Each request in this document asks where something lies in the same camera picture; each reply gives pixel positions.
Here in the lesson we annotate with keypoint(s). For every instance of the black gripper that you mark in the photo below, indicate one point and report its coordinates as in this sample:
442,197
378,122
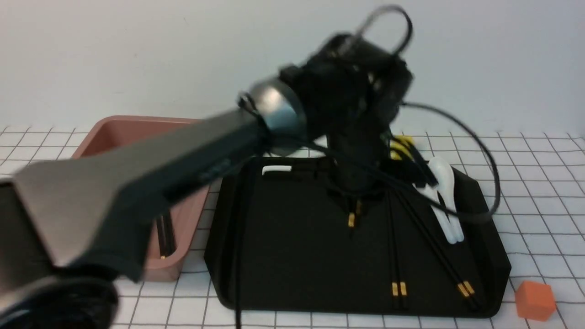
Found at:
350,98

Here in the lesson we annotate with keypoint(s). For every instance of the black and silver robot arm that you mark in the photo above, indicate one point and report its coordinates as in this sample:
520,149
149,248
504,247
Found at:
70,227

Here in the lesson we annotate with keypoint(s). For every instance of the yellow cube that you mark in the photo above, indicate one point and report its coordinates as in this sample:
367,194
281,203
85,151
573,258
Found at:
401,147

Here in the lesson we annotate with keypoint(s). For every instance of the white ceramic spoon far left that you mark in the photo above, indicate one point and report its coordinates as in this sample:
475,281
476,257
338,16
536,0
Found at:
267,169

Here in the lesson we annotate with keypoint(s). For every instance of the white ceramic spoon far right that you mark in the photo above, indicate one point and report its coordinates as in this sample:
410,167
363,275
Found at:
445,188

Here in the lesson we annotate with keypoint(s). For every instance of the white ceramic spoon large right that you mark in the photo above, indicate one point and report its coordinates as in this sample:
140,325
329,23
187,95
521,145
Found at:
441,216

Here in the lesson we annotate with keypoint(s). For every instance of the black plastic tray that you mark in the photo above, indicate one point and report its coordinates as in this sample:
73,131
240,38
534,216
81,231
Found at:
280,242

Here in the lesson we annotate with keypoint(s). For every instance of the pink plastic bin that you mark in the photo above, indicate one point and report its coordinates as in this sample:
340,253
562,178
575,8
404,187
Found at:
118,130

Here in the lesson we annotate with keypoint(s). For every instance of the black chopstick in bin middle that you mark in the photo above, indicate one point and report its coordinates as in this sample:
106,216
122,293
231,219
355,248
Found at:
161,234

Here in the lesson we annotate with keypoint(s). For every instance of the black chopstick in bin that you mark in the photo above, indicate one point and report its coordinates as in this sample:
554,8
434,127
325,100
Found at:
171,241
161,234

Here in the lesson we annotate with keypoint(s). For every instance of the black chopstick in bin right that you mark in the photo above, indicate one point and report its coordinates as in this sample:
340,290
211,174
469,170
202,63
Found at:
171,241

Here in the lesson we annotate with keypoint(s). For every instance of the orange cube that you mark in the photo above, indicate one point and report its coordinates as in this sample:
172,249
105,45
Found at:
535,301

